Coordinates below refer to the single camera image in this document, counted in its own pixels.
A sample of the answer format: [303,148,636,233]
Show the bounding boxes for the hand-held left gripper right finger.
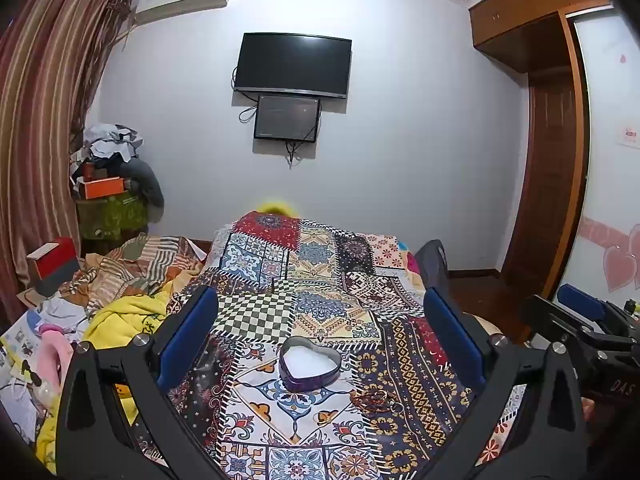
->
[415,287,588,480]

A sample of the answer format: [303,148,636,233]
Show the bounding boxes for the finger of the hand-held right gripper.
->
[557,284,626,326]
[524,295,636,356]

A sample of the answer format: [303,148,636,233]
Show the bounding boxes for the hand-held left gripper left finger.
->
[55,285,221,480]

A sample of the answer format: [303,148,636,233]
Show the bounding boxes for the red beaded bracelet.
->
[352,392,390,410]

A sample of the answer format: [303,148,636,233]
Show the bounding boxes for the purple heart-shaped tin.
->
[278,336,342,392]

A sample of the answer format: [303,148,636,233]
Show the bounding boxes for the dark bag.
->
[416,240,453,293]

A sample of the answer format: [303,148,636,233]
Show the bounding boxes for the yellow blanket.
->
[35,290,173,476]

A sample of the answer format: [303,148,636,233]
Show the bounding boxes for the striped patterned quilt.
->
[60,232,206,311]

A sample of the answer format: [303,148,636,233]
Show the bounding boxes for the white floral bedsheet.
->
[475,385,531,468]

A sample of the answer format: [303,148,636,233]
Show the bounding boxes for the wooden door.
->
[500,15,591,301]

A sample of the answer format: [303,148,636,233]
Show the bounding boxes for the pink garment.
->
[40,325,73,386]

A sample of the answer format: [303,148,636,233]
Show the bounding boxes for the colourful patchwork blanket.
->
[135,210,531,480]

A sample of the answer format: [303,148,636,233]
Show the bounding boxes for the white wardrobe panel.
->
[552,5,640,311]

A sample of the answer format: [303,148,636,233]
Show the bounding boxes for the grey jacket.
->
[122,160,165,223]

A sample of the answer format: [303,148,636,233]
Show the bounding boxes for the red and white box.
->
[26,236,81,297]

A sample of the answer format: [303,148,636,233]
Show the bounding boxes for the yellow plush toy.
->
[257,199,298,217]

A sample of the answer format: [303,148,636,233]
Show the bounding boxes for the white printed cloth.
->
[0,300,91,441]

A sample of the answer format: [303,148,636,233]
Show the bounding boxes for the orange box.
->
[80,176,126,200]

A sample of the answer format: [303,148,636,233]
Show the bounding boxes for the pile of grey clothes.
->
[70,122,146,181]

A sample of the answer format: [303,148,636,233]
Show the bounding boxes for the small black monitor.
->
[253,94,321,144]

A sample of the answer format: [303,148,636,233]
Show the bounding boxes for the striped brown curtain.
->
[0,0,133,311]

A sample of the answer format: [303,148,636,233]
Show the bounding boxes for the wooden overhead cabinet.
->
[467,0,576,73]

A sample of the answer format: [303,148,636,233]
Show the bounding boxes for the pink heart wall decal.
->
[580,215,640,293]

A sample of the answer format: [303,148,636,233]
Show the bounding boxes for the black wall television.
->
[234,32,352,99]

